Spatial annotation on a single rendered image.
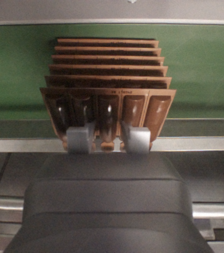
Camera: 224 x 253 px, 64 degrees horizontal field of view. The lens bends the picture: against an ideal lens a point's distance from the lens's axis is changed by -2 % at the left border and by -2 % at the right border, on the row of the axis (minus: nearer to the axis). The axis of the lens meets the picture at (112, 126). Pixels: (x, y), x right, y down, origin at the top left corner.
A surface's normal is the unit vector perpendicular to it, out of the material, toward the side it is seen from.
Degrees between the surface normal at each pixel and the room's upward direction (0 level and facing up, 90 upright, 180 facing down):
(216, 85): 2
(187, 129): 90
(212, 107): 2
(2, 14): 90
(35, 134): 90
